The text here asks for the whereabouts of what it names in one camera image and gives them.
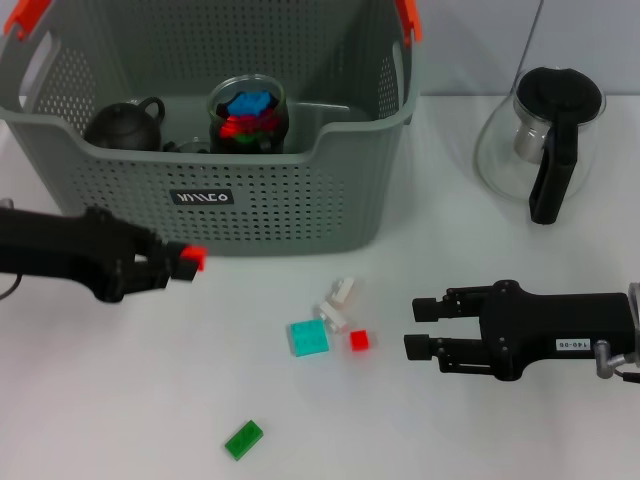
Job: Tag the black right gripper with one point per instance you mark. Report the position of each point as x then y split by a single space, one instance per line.
545 330

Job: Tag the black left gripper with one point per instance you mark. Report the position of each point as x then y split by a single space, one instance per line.
65 245

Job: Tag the small red square brick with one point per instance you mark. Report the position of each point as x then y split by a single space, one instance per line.
194 255
359 341

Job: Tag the glass teacup black holder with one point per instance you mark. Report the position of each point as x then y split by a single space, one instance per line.
220 145
187 148

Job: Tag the bright red sloped brick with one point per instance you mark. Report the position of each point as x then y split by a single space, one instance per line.
230 129

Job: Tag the green rectangular brick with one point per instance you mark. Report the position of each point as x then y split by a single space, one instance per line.
244 440
247 137

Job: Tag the dark red long brick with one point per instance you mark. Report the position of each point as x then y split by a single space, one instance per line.
267 119

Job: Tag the blue square plate brick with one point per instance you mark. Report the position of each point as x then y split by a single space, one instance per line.
247 103

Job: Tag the grey perforated storage bin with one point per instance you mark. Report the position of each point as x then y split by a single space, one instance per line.
250 190

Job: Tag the white toy brick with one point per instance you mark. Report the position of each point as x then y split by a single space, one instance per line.
332 317
342 291

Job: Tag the teal square plate brick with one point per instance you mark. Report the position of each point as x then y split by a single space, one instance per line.
310 338

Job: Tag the dark brown clay teapot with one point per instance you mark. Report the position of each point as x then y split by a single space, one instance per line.
120 129

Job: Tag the glass pitcher black lid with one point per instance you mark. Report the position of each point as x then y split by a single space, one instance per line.
550 185

